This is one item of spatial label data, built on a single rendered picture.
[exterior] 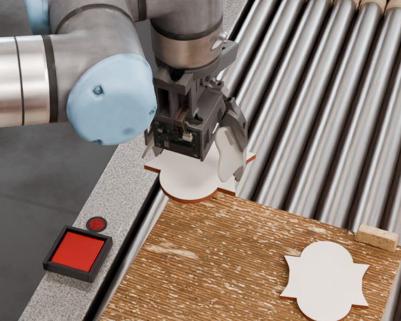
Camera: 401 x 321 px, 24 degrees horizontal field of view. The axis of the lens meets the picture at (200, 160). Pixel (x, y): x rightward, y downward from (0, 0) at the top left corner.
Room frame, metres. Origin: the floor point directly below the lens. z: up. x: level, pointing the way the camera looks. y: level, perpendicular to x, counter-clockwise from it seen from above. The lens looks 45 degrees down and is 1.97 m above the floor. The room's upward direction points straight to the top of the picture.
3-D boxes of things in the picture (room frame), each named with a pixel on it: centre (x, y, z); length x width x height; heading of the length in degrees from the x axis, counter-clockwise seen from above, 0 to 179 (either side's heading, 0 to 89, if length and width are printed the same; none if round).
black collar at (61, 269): (0.84, 0.18, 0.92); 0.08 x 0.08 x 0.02; 71
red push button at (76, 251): (0.84, 0.18, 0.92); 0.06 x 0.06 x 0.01; 71
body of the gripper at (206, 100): (0.77, 0.01, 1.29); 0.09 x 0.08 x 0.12; 158
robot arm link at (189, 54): (0.77, 0.01, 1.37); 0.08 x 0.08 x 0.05
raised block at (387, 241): (0.85, -0.25, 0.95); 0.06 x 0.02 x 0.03; 68
